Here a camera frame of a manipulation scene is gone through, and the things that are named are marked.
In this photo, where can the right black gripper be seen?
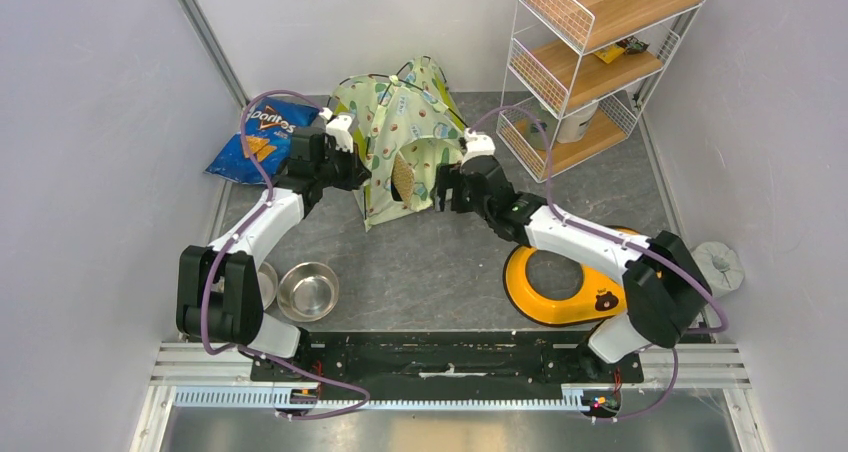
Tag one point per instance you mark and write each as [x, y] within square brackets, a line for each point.
[448, 176]

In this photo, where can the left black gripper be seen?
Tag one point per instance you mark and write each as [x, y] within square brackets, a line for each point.
[357, 173]

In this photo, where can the green avocado pet tent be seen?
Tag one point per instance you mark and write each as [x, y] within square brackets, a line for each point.
[385, 124]

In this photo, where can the steel bowl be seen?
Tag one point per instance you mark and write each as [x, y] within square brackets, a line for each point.
[308, 292]
[268, 284]

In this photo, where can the green avocado print mat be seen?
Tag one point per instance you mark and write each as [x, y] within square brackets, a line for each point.
[415, 167]

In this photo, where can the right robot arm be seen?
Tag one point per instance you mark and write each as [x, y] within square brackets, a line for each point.
[664, 288]

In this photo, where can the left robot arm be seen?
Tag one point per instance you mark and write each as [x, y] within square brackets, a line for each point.
[218, 292]

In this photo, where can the orange pet bowl stand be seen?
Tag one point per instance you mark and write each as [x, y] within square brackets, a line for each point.
[553, 291]

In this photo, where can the blue Doritos chip bag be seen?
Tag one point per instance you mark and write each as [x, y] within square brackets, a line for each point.
[269, 128]

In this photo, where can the green glass jar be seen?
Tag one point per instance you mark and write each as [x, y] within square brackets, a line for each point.
[536, 134]

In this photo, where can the white paper roll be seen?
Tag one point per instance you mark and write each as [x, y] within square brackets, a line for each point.
[573, 128]

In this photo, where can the yellow snack packet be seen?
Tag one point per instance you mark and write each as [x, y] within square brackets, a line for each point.
[610, 53]

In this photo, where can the dark snack packet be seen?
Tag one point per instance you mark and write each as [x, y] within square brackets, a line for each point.
[632, 45]

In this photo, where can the grey wrapped roll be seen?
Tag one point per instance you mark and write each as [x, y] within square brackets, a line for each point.
[720, 266]

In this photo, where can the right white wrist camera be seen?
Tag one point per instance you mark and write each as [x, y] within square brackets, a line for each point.
[476, 144]

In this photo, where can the white wire wooden shelf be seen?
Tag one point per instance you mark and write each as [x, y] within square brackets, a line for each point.
[550, 56]

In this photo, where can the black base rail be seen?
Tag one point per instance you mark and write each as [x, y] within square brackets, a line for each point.
[455, 365]

